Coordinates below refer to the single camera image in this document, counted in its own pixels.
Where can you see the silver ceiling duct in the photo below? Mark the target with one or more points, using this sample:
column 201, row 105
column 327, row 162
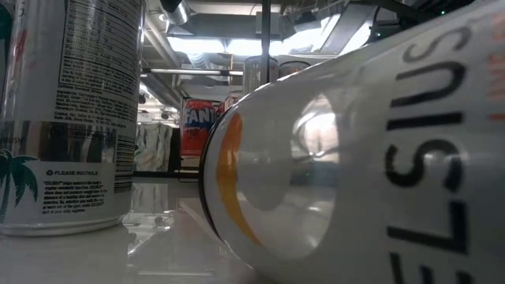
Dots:
column 177, row 13

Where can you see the black partition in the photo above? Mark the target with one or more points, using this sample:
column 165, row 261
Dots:
column 175, row 150

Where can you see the black dome ceiling camera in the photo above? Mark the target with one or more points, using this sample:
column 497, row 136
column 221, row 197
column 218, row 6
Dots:
column 165, row 115
column 142, row 98

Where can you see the ceiling light panel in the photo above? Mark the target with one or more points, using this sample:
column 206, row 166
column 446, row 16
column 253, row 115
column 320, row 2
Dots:
column 195, row 44
column 304, row 41
column 357, row 39
column 244, row 47

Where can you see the wooden shelf black metal frame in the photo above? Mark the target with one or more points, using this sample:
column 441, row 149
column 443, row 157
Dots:
column 265, row 39

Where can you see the long linear ceiling light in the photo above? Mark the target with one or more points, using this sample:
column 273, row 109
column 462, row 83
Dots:
column 185, row 71

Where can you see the red soda can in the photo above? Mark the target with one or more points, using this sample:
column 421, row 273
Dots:
column 195, row 138

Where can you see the silver Celsius can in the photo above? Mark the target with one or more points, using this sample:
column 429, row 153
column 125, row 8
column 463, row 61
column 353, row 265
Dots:
column 355, row 158
column 252, row 75
column 71, row 118
column 292, row 68

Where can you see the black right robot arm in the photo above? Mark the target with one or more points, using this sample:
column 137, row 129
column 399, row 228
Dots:
column 388, row 27

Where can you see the white streaked cloth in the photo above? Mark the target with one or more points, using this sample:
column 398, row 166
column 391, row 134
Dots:
column 154, row 148

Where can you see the silver Diet Coke can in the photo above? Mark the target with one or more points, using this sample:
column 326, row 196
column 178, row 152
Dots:
column 233, row 98

